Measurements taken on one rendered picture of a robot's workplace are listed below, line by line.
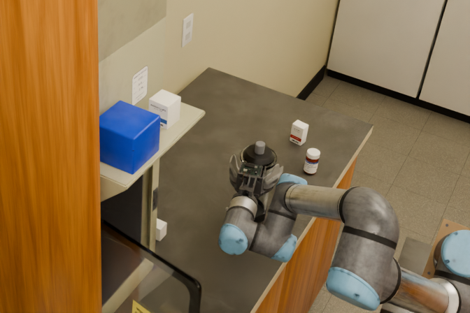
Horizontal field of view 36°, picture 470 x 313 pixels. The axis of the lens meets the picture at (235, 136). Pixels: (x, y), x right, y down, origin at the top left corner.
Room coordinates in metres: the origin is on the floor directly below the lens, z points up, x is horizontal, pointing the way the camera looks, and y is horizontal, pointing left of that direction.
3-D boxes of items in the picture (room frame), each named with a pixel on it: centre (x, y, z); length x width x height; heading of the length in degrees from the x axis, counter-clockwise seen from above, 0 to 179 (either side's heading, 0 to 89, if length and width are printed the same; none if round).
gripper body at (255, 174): (1.54, -0.05, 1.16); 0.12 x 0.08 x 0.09; 172
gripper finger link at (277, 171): (1.62, -0.12, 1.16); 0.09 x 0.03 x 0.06; 136
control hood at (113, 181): (1.25, 0.19, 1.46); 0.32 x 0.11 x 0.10; 157
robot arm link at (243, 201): (1.46, -0.04, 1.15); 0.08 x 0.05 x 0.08; 82
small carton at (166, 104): (1.31, 0.16, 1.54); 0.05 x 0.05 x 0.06; 64
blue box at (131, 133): (1.18, 0.22, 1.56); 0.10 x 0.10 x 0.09; 67
